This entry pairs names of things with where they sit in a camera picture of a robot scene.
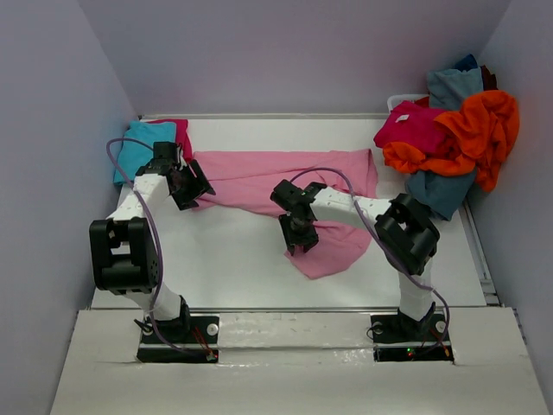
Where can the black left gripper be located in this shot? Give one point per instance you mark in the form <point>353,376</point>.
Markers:
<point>200,185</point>

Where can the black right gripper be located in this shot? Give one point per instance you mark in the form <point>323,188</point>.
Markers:
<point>309,239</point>

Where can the light pink t-shirt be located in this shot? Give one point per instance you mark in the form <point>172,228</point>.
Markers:
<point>246,179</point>

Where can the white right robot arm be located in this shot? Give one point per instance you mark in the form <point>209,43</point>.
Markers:
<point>400,227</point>

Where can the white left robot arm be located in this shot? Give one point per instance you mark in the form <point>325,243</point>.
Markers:
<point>126,247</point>

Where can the folded magenta t-shirt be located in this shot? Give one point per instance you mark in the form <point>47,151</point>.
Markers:
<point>181,135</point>

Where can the folded turquoise t-shirt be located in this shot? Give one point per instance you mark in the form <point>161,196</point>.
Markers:
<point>132,155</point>

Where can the crumpled magenta t-shirt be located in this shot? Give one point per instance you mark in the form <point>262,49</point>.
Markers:
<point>413,124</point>

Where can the white laundry basket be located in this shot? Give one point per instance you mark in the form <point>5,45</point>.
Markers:
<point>394,100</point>

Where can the grey-blue t-shirt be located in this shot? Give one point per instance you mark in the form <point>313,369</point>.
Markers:
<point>449,88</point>

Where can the crumpled orange t-shirt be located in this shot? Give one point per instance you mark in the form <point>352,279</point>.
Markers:
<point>478,138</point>

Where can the dark blue t-shirt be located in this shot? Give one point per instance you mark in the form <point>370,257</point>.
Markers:
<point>466,64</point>

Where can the maroon t-shirt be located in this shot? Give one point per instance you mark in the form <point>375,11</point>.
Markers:
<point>489,79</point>

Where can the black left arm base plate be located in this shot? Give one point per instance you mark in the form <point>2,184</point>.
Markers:
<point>197,346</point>

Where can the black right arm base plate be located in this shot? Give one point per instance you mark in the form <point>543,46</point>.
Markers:
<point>394,343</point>

